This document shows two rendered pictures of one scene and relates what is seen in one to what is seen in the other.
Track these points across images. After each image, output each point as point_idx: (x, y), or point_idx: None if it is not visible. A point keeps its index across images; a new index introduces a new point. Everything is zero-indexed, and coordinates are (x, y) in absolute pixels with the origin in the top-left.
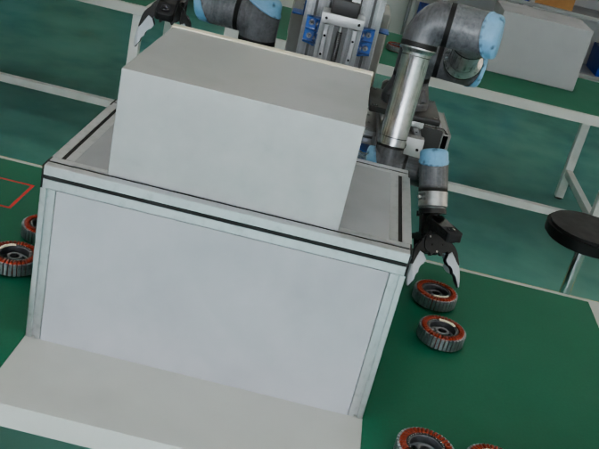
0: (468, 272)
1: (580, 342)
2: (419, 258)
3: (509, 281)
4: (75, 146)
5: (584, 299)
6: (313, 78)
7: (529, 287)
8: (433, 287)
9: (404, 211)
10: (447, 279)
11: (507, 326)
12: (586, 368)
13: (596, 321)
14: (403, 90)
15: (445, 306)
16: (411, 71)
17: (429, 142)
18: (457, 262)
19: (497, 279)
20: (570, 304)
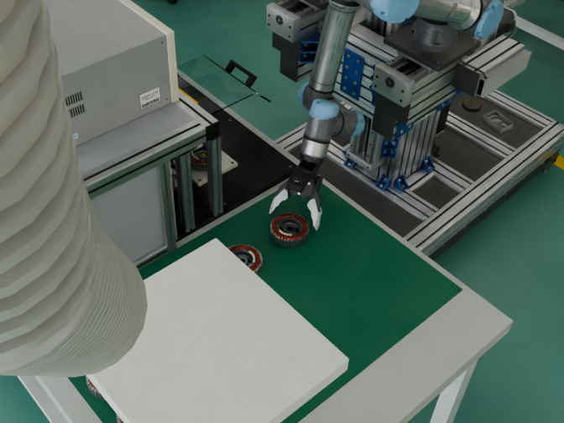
0: (373, 219)
1: (381, 321)
2: (282, 195)
3: (404, 241)
4: None
5: (462, 285)
6: (90, 33)
7: (416, 253)
8: (296, 222)
9: (133, 158)
10: (336, 219)
11: (327, 279)
12: (345, 345)
13: (439, 310)
14: (322, 39)
15: (281, 242)
16: (328, 22)
17: (467, 81)
18: (317, 208)
19: (394, 235)
20: (435, 284)
